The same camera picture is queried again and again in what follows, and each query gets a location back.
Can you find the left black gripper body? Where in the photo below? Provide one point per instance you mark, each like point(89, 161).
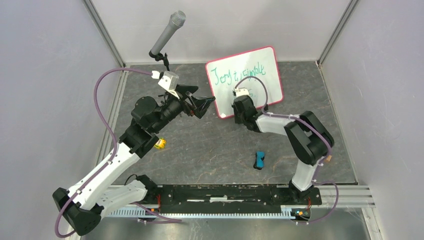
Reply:
point(188, 108)

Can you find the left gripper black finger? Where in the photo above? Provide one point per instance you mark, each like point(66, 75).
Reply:
point(188, 88)
point(202, 105)

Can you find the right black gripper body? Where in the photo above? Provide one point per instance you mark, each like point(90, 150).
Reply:
point(238, 118)

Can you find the pink framed whiteboard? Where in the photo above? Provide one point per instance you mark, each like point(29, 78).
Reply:
point(256, 70)

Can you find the blue black whiteboard eraser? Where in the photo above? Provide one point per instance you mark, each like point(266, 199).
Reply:
point(259, 160)

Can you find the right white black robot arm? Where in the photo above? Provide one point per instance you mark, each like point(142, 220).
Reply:
point(310, 140)

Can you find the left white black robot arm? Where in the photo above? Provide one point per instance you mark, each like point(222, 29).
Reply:
point(83, 205)

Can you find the black microphone stand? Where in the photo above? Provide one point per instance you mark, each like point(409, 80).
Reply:
point(161, 57)

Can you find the yellow toy block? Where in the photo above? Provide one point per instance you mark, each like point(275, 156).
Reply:
point(160, 144)

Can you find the grey microphone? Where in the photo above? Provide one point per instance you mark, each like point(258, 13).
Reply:
point(176, 21)

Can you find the small wooden block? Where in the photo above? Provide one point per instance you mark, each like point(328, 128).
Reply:
point(328, 159)

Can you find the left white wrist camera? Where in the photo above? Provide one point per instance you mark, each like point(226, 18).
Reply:
point(167, 80)

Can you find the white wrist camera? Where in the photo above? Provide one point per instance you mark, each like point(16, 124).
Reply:
point(167, 80)
point(238, 92)

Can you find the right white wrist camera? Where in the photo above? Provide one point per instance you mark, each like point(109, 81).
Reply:
point(238, 92)

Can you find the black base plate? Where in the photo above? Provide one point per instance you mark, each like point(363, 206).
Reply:
point(152, 198)

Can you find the white slotted cable duct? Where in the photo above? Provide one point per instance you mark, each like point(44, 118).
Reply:
point(140, 213)

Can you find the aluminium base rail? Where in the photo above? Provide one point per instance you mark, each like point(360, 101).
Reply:
point(323, 196)

